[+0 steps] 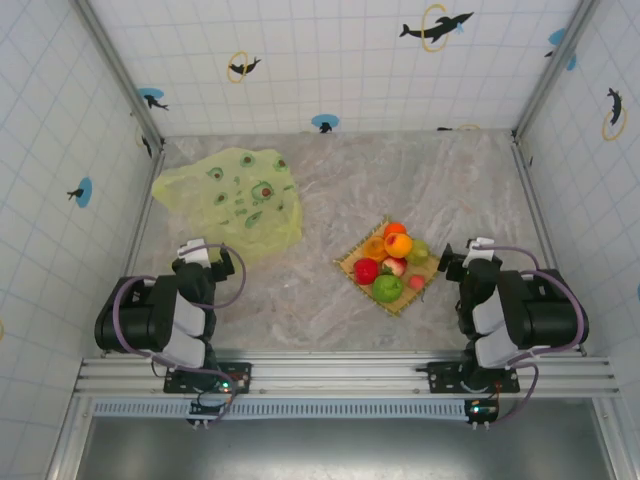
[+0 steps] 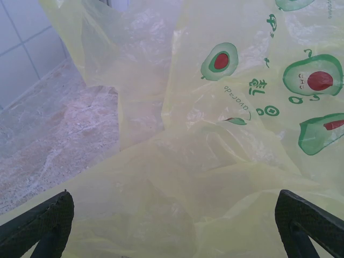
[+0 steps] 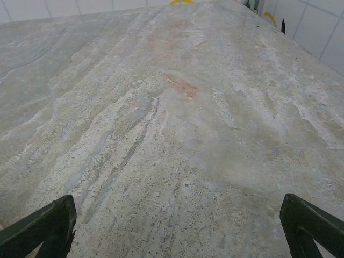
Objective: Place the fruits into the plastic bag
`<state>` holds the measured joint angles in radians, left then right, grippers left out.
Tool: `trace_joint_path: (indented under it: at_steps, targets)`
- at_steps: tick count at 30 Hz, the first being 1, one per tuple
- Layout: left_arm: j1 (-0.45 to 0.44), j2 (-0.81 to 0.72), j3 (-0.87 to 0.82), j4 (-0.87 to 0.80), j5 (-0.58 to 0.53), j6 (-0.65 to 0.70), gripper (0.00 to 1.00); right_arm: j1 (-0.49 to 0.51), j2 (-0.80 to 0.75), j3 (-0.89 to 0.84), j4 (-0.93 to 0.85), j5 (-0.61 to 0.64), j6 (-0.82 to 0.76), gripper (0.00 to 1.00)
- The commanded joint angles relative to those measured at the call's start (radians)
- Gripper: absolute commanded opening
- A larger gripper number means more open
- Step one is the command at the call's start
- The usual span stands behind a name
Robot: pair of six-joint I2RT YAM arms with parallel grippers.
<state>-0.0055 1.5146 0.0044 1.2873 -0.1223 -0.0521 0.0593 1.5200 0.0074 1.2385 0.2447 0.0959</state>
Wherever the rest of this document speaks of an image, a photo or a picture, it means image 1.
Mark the aluminium table side rail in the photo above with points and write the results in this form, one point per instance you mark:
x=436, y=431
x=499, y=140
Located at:
x=537, y=210
x=142, y=215

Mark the orange peach with red blush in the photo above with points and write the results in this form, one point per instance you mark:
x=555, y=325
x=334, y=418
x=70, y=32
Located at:
x=398, y=245

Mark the grey metal panel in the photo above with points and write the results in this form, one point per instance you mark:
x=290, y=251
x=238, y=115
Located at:
x=340, y=450

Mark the yellow-orange translucent fruit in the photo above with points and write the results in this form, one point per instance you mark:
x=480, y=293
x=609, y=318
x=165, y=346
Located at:
x=374, y=247

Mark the red and white peach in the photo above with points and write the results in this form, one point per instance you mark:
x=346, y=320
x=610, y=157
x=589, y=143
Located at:
x=395, y=266

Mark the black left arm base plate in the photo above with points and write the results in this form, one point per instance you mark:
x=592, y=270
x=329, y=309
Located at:
x=235, y=372

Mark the woven bamboo mat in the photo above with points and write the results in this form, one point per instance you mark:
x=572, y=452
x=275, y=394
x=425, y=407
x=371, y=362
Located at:
x=395, y=306

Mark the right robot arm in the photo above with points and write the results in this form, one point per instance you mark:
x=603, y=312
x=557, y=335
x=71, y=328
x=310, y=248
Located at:
x=545, y=315

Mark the aluminium mounting rail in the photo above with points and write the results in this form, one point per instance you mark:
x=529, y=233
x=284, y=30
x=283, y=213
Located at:
x=330, y=372

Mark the green pear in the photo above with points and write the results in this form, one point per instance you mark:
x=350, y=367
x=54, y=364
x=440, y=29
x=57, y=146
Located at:
x=420, y=252

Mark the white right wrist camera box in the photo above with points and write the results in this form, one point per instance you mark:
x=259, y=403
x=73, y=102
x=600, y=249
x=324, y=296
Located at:
x=482, y=252

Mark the yellow-green avocado print plastic bag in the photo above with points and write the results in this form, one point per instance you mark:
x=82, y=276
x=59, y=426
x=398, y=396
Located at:
x=240, y=200

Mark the round orange fruit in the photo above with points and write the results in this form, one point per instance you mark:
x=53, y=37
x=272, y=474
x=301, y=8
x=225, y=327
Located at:
x=396, y=228

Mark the green apple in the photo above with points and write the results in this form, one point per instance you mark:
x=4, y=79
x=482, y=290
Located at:
x=388, y=288

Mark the small pink fruit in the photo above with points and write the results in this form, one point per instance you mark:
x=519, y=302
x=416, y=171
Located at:
x=416, y=282

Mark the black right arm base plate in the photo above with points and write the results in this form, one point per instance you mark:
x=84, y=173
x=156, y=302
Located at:
x=442, y=374

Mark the red apple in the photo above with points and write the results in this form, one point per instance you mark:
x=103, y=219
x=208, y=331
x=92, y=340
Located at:
x=366, y=270

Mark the aluminium frame post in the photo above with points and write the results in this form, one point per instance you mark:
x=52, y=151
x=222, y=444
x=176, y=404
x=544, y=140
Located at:
x=555, y=70
x=120, y=75

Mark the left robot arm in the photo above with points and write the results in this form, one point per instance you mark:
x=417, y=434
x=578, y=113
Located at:
x=135, y=320

